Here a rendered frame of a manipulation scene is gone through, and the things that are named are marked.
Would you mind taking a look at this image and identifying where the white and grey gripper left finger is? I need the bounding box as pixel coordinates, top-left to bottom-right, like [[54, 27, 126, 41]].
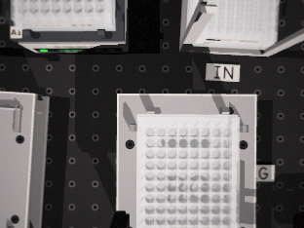
[[110, 210, 130, 228]]

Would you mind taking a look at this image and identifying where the white rectangular plate nest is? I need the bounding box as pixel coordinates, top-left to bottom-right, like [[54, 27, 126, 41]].
[[117, 94, 257, 228]]

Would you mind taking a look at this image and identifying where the grey perforated base plate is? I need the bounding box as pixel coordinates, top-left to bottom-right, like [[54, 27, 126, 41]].
[[0, 0, 304, 228]]

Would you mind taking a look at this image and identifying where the grey rg label plate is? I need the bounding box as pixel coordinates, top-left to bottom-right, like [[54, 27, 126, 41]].
[[256, 165, 275, 182]]

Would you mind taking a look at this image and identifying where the grey nest plate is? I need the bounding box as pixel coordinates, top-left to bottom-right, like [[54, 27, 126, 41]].
[[0, 92, 50, 228]]

